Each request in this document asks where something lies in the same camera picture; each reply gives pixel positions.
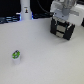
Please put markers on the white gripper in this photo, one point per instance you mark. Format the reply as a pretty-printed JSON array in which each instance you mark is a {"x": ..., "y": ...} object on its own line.
[{"x": 67, "y": 10}]

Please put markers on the black kcup holder drawer box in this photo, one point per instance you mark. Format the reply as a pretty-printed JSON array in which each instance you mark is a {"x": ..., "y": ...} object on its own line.
[{"x": 61, "y": 29}]

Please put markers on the green lid kcup pod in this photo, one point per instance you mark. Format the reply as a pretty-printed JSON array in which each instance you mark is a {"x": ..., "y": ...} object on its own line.
[{"x": 16, "y": 57}]

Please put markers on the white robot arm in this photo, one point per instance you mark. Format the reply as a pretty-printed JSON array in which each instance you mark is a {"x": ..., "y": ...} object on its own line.
[{"x": 66, "y": 15}]

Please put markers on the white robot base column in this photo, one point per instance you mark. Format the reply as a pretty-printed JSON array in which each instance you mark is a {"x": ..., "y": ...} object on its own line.
[{"x": 26, "y": 13}]

